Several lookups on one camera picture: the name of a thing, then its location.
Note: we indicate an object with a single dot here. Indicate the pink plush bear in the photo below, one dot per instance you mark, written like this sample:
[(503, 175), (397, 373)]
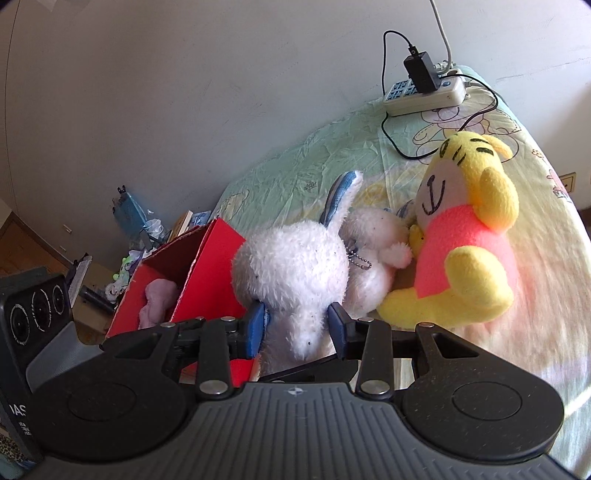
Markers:
[(157, 300)]

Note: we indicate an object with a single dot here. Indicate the small white plush rabbit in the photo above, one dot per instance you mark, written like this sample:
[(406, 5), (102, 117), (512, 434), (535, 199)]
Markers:
[(369, 230)]

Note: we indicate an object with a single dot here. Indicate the large white plush rabbit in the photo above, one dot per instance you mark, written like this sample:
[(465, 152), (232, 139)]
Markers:
[(291, 267)]

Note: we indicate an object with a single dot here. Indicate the red cardboard box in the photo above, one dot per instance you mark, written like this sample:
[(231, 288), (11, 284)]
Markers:
[(212, 272)]

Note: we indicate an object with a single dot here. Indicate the black power adapter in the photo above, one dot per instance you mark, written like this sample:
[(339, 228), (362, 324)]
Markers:
[(422, 74)]

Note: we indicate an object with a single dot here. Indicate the blue bag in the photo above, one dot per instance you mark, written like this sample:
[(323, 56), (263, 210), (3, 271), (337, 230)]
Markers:
[(129, 210)]

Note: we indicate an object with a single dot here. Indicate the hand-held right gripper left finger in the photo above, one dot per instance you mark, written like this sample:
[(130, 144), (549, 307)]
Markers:
[(256, 328)]

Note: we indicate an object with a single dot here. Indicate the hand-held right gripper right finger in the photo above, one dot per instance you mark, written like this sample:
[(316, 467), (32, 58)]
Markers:
[(338, 331)]

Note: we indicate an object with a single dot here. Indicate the yellow plush tiger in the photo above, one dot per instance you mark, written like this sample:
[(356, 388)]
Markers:
[(461, 240)]

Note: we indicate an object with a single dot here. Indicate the white power strip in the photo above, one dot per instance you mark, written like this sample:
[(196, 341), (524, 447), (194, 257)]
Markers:
[(450, 94)]

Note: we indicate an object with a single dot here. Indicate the small green toy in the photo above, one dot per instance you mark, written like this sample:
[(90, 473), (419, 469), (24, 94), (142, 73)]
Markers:
[(122, 270)]

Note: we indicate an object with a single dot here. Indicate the stack of books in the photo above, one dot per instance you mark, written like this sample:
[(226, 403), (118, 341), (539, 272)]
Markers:
[(187, 224)]

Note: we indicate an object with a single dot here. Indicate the wall socket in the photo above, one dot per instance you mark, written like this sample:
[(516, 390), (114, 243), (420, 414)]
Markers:
[(568, 182)]

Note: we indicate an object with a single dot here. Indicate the green printed bed sheet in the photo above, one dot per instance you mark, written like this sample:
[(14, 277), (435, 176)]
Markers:
[(323, 152)]

